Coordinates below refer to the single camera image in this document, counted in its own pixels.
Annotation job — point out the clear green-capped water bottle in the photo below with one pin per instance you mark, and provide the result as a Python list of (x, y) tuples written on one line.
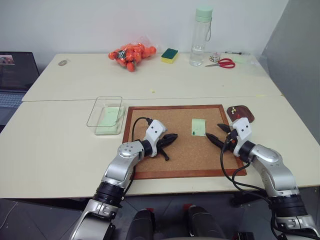
[(198, 37)]

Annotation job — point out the small jar of pushpins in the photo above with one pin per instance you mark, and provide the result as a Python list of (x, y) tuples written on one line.
[(215, 57)]

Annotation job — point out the wood-framed cork board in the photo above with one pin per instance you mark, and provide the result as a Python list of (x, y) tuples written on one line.
[(180, 160)]

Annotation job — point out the yellow green sponge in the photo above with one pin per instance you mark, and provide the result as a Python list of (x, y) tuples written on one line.
[(169, 55)]

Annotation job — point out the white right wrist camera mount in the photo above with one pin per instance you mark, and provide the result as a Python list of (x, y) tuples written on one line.
[(242, 128)]

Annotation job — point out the yellow pushpin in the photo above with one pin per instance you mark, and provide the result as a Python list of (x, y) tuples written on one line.
[(233, 109)]

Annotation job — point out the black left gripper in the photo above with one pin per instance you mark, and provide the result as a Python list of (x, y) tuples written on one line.
[(161, 143)]

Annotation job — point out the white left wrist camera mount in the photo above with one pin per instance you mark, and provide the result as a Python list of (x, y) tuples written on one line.
[(155, 131)]

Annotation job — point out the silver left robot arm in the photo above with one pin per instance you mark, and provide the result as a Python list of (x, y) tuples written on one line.
[(120, 170)]

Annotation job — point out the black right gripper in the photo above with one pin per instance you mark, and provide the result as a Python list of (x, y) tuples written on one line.
[(231, 139)]

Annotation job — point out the dark laptop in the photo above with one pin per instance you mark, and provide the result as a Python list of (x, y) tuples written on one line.
[(15, 75)]

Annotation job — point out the brown wooden tray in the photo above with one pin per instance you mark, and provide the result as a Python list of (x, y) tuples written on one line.
[(244, 111)]

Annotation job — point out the bag of orange fruits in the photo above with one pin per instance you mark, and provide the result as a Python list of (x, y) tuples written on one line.
[(130, 55)]

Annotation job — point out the green note pad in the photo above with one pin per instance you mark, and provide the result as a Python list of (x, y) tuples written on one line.
[(240, 60)]

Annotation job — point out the black pen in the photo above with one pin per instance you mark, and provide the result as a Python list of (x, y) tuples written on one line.
[(233, 52)]

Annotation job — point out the dark rounded shape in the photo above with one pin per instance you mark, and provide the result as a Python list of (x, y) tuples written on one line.
[(140, 225), (205, 222)]

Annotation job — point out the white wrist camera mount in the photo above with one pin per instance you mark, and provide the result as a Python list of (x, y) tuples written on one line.
[(155, 131), (242, 128)]

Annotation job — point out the black table foot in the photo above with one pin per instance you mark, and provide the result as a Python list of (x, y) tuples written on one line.
[(242, 200)]

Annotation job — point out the green note stack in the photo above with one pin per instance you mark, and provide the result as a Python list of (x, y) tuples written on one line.
[(107, 122)]

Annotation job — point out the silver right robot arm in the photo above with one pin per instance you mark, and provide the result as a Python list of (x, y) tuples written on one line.
[(272, 162)]

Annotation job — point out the clear plastic box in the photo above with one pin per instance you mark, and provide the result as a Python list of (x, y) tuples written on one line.
[(107, 103)]

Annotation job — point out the clear tape roll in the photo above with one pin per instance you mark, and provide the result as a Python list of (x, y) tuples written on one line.
[(60, 62)]

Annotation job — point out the green sticky note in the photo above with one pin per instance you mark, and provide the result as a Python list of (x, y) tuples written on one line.
[(199, 125)]

